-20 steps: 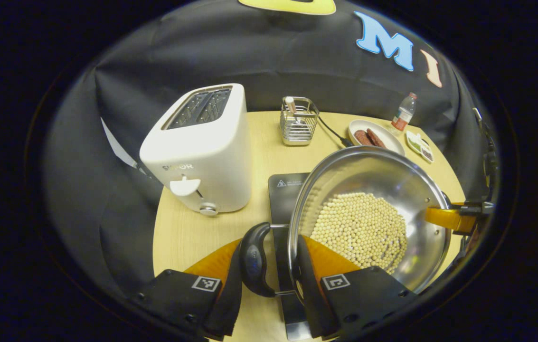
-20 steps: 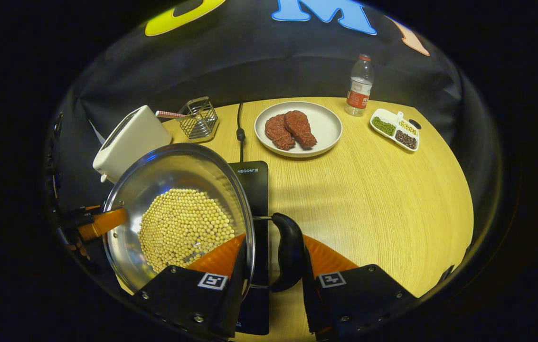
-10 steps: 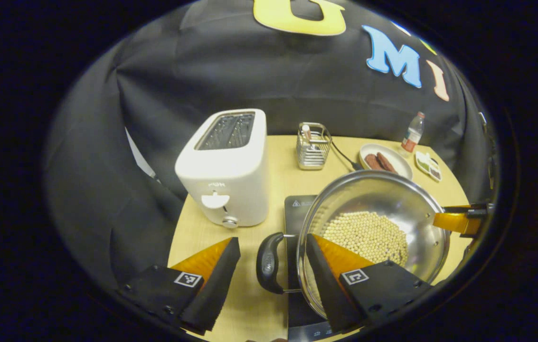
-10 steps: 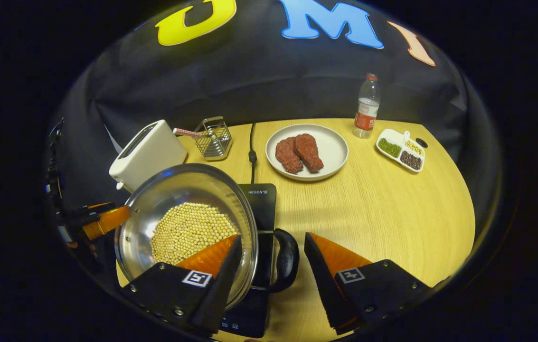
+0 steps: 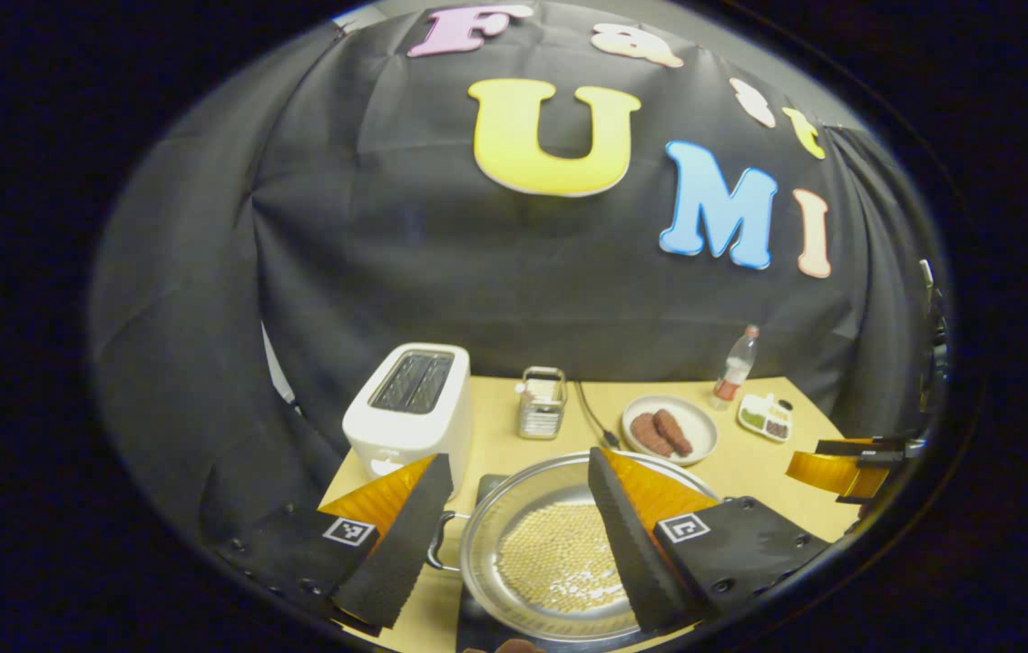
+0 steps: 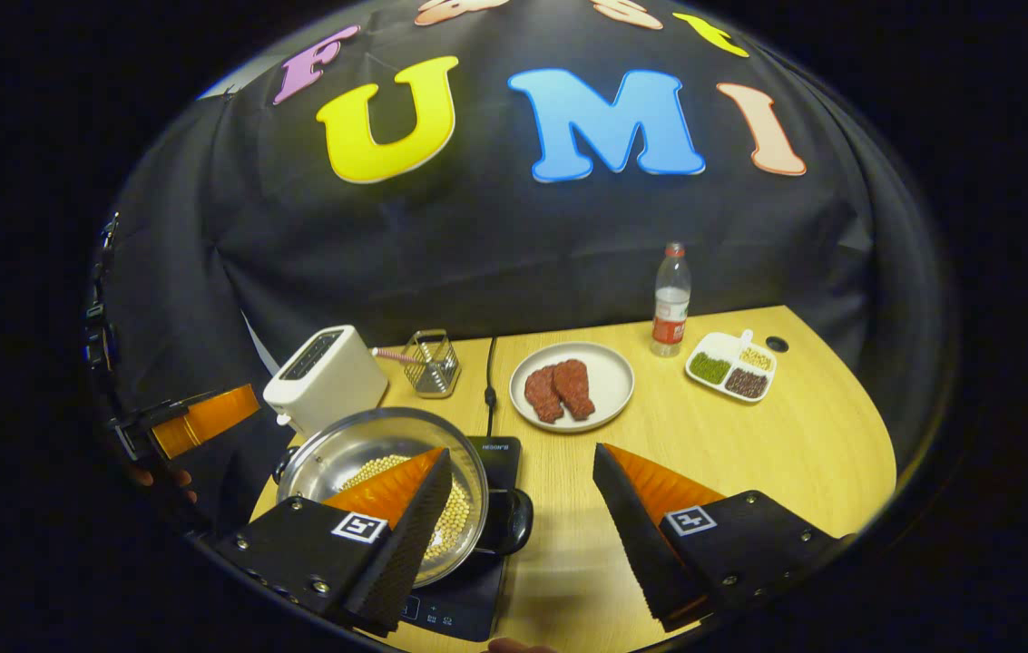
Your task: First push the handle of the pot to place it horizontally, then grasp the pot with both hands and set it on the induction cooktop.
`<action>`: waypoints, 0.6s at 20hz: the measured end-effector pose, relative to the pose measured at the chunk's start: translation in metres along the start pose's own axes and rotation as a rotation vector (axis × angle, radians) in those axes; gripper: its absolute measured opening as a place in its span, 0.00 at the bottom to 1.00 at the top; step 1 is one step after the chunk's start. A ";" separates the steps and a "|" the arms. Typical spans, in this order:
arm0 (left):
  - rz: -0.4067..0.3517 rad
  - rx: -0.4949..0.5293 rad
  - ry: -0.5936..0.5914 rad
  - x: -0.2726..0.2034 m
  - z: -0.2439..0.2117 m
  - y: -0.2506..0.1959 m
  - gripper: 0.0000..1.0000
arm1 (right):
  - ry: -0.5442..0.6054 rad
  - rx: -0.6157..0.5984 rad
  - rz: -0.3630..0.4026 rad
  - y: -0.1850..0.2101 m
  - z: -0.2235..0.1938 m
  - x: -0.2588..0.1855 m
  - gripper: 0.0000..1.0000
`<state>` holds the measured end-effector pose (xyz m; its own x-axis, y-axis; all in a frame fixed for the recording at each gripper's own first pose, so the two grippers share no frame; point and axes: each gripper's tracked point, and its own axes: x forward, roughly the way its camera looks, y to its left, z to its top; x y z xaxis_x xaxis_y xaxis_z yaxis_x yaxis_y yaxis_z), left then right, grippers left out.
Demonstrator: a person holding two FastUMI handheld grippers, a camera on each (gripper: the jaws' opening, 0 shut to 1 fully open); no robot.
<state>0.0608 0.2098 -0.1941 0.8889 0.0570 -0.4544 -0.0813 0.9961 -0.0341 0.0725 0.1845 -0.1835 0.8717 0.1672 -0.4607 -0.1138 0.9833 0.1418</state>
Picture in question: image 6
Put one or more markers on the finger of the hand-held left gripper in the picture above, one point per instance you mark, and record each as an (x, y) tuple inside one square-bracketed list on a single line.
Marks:
[(210, 417)]

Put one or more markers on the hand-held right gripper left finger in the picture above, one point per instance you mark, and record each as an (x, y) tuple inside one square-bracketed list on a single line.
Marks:
[(405, 553)]

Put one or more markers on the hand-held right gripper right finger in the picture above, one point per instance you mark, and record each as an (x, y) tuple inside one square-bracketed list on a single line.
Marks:
[(636, 544)]

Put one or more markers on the black induction cooktop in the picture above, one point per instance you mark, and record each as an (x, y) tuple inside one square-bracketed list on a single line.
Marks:
[(468, 599)]

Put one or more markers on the stainless steel pot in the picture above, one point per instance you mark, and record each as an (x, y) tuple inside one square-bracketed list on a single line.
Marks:
[(341, 444)]

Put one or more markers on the pile of yellow soybeans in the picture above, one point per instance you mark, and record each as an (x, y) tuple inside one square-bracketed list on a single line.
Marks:
[(457, 517)]

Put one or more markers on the white toaster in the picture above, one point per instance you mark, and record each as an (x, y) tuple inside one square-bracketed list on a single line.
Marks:
[(323, 381)]

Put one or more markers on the round white plate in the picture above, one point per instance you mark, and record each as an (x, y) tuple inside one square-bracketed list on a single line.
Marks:
[(613, 381)]

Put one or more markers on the red raw meat slice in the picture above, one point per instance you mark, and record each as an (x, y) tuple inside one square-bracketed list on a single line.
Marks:
[(575, 388), (543, 394)]

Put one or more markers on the pink striped stick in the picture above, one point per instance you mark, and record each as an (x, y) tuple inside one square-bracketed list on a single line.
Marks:
[(386, 355)]

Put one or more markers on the white divided bean dish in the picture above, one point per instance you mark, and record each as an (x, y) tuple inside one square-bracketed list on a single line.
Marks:
[(722, 349)]

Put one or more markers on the clear plastic water bottle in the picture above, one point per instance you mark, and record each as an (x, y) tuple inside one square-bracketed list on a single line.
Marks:
[(671, 308)]

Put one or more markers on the black table grommet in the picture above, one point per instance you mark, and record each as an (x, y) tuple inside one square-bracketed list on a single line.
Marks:
[(777, 344)]

